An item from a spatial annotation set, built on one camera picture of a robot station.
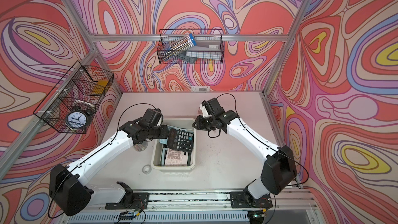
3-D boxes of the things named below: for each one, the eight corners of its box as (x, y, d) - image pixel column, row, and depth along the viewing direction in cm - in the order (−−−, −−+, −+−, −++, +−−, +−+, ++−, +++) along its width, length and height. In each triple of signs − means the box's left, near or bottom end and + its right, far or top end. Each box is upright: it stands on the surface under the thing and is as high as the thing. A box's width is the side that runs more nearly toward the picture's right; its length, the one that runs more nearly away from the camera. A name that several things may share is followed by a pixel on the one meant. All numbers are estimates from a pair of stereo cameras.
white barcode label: (191, 91, 126) (190, 86, 122) (191, 90, 127) (191, 85, 123) (209, 92, 125) (209, 87, 121) (209, 90, 126) (209, 86, 122)
